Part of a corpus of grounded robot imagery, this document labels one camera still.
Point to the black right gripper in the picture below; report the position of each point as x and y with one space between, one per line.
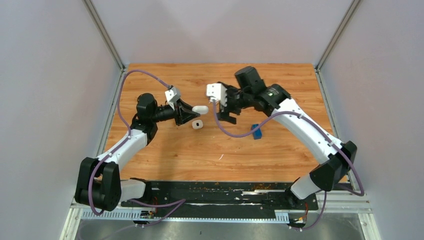
228 108

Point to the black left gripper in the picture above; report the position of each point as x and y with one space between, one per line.
181 115

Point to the white earbud charging case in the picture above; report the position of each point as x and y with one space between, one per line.
197 124

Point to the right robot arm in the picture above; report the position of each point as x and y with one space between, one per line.
335 158

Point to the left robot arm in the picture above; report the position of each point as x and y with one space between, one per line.
99 184

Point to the blue building block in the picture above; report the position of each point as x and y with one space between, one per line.
258 133

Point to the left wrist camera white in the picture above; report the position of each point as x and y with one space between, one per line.
172 95

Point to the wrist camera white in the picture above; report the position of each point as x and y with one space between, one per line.
172 95
216 93

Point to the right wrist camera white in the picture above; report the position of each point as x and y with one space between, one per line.
216 93

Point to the left aluminium corner post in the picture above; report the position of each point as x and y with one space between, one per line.
92 11

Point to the aluminium corner post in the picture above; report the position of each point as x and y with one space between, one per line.
92 11
351 10

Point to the right aluminium corner post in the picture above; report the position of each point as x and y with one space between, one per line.
351 10

